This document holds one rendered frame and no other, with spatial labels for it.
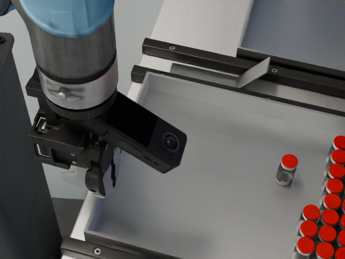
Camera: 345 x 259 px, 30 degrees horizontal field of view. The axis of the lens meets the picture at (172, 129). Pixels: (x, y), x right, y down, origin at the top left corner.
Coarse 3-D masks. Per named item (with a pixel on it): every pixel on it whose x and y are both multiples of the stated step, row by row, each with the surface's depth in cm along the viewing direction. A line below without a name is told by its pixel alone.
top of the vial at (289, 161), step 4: (284, 156) 82; (288, 156) 82; (292, 156) 82; (284, 160) 82; (288, 160) 82; (292, 160) 82; (296, 160) 82; (284, 164) 81; (288, 164) 81; (292, 164) 81; (296, 164) 81; (292, 168) 81
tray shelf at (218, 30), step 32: (192, 0) 105; (224, 0) 105; (160, 32) 100; (192, 32) 101; (224, 32) 101; (160, 64) 97; (192, 64) 97; (128, 96) 93; (288, 96) 94; (320, 96) 94; (64, 256) 79
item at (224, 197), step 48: (144, 96) 92; (192, 96) 92; (240, 96) 89; (192, 144) 88; (240, 144) 88; (288, 144) 89; (144, 192) 84; (192, 192) 84; (240, 192) 84; (288, 192) 84; (96, 240) 78; (144, 240) 80; (192, 240) 80; (240, 240) 80; (288, 240) 80
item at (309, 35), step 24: (264, 0) 105; (288, 0) 105; (312, 0) 105; (336, 0) 105; (264, 24) 102; (288, 24) 102; (312, 24) 102; (336, 24) 102; (240, 48) 94; (264, 48) 99; (288, 48) 99; (312, 48) 99; (336, 48) 99; (312, 72) 94; (336, 72) 93
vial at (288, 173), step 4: (280, 164) 83; (280, 168) 83; (284, 168) 82; (288, 168) 81; (284, 172) 82; (288, 172) 82; (292, 172) 82; (284, 176) 83; (288, 176) 83; (292, 176) 83; (284, 180) 84; (288, 180) 84; (292, 180) 85; (284, 184) 84; (288, 184) 85
